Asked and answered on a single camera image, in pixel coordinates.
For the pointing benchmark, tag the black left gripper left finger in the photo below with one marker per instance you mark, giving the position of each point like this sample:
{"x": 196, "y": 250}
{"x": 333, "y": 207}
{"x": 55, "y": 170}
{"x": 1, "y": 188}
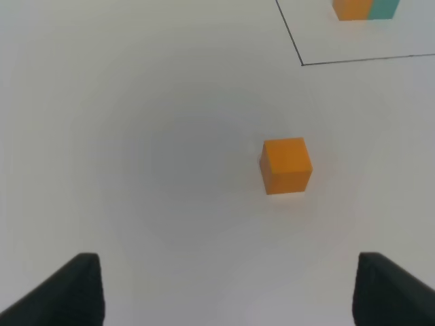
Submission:
{"x": 73, "y": 295}

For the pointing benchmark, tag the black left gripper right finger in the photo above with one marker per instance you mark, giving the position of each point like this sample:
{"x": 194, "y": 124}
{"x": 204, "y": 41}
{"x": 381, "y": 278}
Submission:
{"x": 386, "y": 294}

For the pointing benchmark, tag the template teal cube block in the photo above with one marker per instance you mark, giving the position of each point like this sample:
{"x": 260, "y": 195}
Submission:
{"x": 383, "y": 9}

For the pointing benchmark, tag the template orange cube block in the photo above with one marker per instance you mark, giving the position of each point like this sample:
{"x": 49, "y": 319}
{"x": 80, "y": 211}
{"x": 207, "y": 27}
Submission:
{"x": 348, "y": 10}

